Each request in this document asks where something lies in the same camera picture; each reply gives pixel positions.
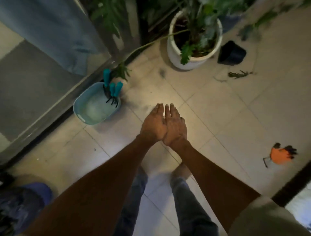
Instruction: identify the person's right hand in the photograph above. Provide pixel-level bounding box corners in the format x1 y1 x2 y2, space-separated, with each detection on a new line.
162 103 188 146

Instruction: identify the person's left hand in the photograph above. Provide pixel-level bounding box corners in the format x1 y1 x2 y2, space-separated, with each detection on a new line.
140 103 168 142

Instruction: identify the teal handled hand rake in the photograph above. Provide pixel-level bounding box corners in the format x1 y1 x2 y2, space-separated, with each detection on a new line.
106 81 124 108

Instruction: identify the teal plastic bucket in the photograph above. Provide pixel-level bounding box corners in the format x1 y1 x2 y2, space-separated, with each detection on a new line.
73 82 122 126

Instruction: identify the wide teal handled trowel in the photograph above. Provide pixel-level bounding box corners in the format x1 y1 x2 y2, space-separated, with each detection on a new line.
103 68 112 98

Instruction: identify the orange black work glove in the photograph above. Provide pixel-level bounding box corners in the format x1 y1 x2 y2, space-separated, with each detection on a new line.
270 143 298 166

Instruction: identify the person's left forearm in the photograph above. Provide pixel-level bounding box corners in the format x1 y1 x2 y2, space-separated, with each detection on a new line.
23 135 158 236

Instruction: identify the person's right forearm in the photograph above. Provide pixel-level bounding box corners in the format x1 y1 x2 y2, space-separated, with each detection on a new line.
170 138 262 231

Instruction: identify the person's right leg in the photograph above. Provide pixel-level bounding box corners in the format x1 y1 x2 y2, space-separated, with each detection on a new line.
170 177 219 236

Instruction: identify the person's grey shirt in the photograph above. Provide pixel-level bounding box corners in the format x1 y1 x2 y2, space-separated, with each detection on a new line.
228 195 311 236

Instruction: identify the white round plant pot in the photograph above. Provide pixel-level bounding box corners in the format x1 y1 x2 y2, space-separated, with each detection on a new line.
167 9 223 70

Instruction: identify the small black plastic pot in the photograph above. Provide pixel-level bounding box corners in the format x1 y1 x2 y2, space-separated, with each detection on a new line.
217 41 247 65

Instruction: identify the dark blue round pot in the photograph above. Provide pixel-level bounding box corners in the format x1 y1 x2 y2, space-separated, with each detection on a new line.
218 13 244 34

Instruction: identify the grey floor rug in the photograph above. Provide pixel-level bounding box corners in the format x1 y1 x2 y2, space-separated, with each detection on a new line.
0 40 84 142

